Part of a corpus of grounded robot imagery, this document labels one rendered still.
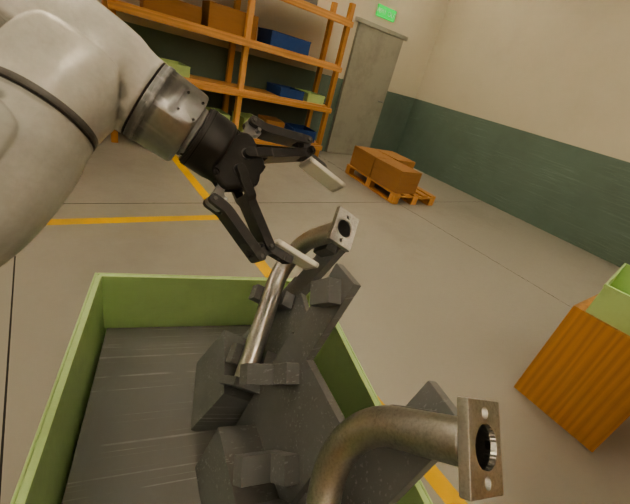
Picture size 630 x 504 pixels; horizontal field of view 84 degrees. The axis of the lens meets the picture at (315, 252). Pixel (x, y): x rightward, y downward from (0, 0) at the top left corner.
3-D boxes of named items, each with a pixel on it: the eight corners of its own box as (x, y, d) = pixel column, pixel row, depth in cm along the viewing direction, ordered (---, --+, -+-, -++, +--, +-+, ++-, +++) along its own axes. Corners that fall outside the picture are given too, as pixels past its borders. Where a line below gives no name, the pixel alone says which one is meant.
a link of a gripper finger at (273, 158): (233, 169, 46) (230, 158, 46) (300, 163, 52) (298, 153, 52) (247, 158, 42) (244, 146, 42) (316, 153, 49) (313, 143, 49)
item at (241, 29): (319, 160, 582) (359, 1, 480) (111, 143, 407) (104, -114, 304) (302, 150, 619) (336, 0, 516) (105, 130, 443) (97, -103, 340)
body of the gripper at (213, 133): (186, 147, 36) (259, 196, 41) (219, 91, 40) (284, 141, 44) (166, 171, 42) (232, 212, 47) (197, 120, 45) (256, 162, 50)
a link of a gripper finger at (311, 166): (297, 166, 51) (299, 163, 52) (332, 193, 55) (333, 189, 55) (309, 159, 49) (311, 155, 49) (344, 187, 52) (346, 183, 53)
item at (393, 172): (344, 172, 555) (352, 144, 535) (382, 176, 598) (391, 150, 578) (391, 204, 469) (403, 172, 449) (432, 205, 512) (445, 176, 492)
